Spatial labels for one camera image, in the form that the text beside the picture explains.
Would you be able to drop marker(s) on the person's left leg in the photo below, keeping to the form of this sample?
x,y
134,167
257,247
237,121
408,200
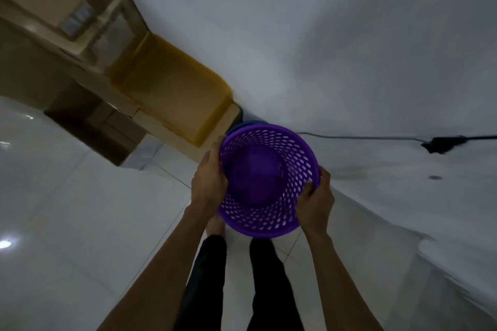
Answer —
x,y
202,284

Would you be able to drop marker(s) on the person's left thumb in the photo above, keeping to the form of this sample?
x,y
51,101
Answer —
x,y
219,150

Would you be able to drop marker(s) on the person's right forearm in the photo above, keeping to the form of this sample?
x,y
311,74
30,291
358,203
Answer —
x,y
337,284

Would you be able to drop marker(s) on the person's left hand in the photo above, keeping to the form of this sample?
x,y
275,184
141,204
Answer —
x,y
207,185

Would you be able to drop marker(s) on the yellow plastic bin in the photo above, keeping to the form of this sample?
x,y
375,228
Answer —
x,y
174,86

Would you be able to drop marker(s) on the black power plug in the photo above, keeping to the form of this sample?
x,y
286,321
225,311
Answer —
x,y
444,144

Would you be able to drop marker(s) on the blue plastic basket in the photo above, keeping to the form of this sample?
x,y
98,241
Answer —
x,y
248,125

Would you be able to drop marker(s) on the person's left foot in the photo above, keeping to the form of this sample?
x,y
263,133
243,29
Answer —
x,y
214,226

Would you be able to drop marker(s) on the purple perforated plastic basket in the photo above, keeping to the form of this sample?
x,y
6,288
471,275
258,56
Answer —
x,y
254,175

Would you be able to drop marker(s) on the person's leg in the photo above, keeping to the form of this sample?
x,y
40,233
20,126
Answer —
x,y
271,288
202,284

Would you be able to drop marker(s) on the person's right leg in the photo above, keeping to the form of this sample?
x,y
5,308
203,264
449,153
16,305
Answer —
x,y
271,288

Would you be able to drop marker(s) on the person's right thumb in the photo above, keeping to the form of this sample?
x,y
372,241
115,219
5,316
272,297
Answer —
x,y
306,193

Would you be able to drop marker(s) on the clear plastic storage box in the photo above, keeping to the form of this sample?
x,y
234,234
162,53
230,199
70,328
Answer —
x,y
114,32

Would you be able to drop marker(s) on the person's left forearm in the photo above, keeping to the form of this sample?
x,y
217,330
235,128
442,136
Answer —
x,y
159,276

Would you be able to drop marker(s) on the person's right hand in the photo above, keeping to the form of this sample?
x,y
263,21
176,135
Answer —
x,y
317,206

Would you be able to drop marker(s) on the small brown cardboard box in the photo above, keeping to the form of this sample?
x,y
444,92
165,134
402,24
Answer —
x,y
101,125

